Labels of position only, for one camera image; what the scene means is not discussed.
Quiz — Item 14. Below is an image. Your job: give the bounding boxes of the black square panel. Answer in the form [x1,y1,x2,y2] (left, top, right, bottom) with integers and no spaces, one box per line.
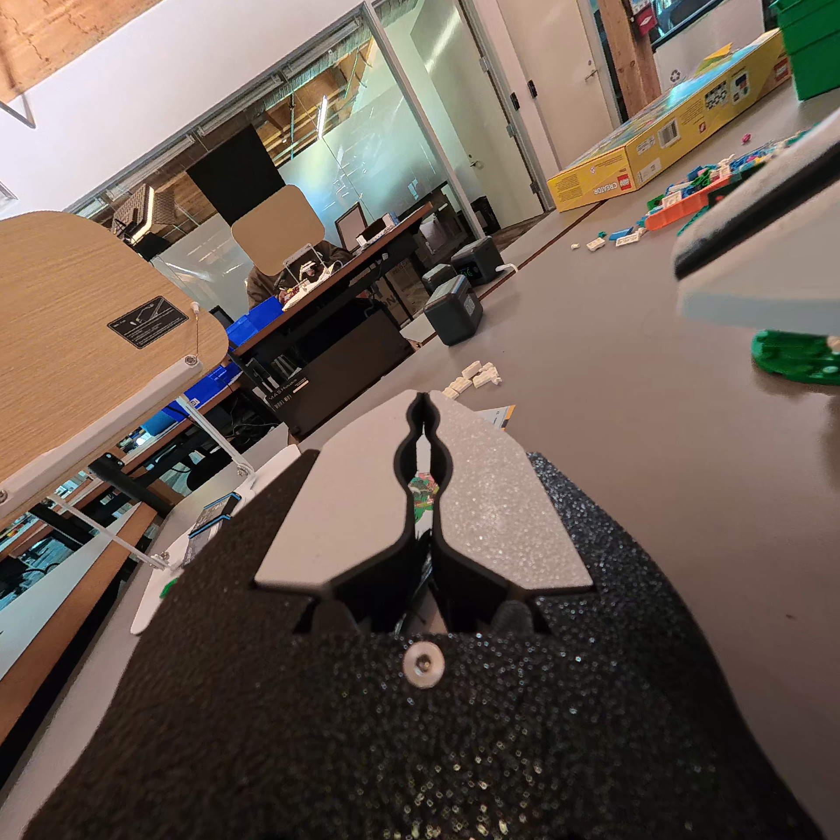
[185,125,286,224]

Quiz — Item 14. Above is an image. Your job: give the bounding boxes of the green storage bins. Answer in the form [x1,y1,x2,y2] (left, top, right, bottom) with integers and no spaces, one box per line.
[768,0,840,101]

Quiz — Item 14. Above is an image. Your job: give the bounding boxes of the wooden desk black legs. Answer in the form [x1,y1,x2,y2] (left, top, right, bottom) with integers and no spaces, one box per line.
[230,202,437,368]

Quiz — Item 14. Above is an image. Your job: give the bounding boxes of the green lego plate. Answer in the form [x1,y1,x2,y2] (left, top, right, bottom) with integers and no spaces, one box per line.
[751,328,840,386]

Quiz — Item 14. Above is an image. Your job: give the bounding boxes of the stack of blue storage bins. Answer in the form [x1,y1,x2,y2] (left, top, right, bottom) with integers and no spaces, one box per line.
[223,295,284,347]

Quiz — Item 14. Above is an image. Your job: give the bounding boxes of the pile of white lego pieces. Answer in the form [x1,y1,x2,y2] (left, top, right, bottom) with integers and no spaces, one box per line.
[443,360,503,400]

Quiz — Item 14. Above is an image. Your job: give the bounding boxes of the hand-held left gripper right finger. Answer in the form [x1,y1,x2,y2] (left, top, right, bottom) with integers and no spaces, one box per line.
[427,390,596,635]

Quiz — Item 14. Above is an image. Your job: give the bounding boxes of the yellow lego box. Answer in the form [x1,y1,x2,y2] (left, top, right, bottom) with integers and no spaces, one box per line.
[546,29,791,212]

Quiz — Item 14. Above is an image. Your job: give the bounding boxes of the black box white print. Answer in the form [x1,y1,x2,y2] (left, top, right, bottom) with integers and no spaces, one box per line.
[261,303,416,442]

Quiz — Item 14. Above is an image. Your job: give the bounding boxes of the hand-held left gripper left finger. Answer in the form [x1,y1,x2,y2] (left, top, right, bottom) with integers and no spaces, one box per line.
[253,390,422,634]

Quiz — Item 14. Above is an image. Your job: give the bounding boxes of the wooden post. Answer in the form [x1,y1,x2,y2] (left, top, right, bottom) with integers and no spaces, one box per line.
[597,0,664,129]

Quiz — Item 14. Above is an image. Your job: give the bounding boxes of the wooden board stand white base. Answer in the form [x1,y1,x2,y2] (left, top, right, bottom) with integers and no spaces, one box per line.
[0,210,304,636]

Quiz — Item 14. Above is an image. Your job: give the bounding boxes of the grey desk wooden edge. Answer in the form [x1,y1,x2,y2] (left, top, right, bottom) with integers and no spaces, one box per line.
[0,502,158,742]

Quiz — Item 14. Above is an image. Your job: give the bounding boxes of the pile of colourful lego pieces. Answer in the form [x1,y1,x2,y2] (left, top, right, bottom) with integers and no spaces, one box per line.
[570,128,818,253]

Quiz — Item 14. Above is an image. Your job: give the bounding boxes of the lego instruction booklet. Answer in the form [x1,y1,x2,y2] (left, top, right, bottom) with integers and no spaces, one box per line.
[408,405,516,526]

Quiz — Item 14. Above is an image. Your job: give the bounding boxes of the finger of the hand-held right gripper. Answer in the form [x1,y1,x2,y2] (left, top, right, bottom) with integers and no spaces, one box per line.
[679,198,840,333]
[675,121,840,279]

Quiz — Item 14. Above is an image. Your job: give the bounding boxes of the white door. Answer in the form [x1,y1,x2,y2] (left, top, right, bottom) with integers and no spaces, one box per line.
[489,0,621,172]

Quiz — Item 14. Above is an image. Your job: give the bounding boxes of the blue plastic crate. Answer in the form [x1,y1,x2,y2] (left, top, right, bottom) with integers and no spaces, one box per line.
[141,364,244,437]

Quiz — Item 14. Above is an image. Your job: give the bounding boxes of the dark framed monitor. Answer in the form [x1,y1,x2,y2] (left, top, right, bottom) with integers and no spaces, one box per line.
[335,202,368,253]

